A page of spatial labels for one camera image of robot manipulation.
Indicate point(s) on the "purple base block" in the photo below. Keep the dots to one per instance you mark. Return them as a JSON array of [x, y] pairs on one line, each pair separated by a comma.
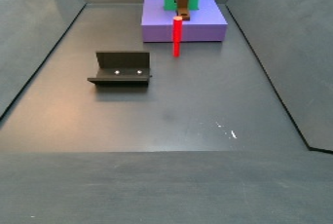
[[205, 27]]

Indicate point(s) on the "black angle bracket fixture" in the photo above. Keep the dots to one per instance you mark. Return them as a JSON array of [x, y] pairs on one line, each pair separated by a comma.
[[122, 67]]

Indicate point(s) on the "red cylinder peg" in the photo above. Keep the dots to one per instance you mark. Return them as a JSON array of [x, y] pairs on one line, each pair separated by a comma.
[[177, 35]]

